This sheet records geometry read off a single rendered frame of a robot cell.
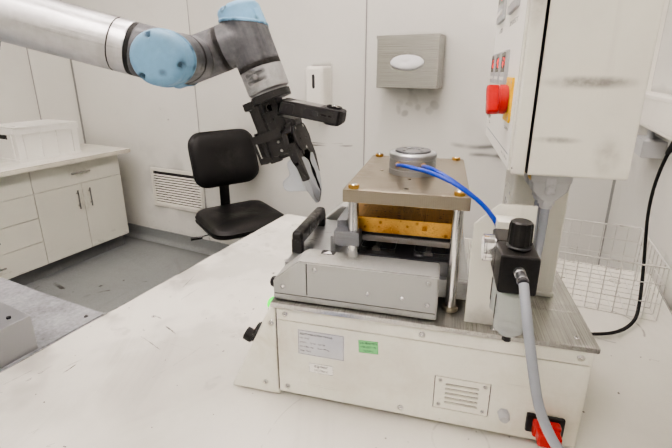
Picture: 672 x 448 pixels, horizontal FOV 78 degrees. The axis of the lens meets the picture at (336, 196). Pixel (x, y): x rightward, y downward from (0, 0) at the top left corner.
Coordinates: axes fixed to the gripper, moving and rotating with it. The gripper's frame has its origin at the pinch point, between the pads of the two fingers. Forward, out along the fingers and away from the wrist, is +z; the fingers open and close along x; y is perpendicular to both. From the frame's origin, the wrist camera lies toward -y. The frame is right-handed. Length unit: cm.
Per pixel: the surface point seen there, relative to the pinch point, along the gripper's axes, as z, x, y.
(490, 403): 33.6, 17.1, -20.3
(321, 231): 8.0, -3.6, 3.8
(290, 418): 29.2, 21.0, 9.6
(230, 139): -19, -152, 100
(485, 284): 15.9, 15.4, -24.3
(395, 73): -21, -139, -5
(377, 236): 7.1, 10.3, -10.6
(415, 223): 6.6, 10.3, -16.9
